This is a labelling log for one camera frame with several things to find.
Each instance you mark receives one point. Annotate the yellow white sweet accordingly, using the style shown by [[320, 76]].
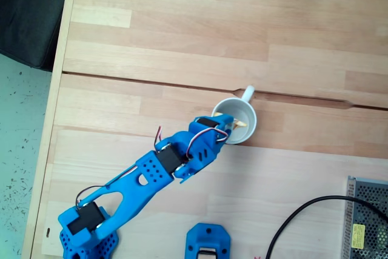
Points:
[[241, 123]]

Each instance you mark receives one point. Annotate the white ceramic mug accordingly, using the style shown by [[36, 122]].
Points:
[[242, 107]]

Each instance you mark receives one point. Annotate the light wooden base board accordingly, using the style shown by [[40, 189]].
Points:
[[257, 180]]

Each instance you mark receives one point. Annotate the metal mesh power supply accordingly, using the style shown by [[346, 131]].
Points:
[[369, 204]]

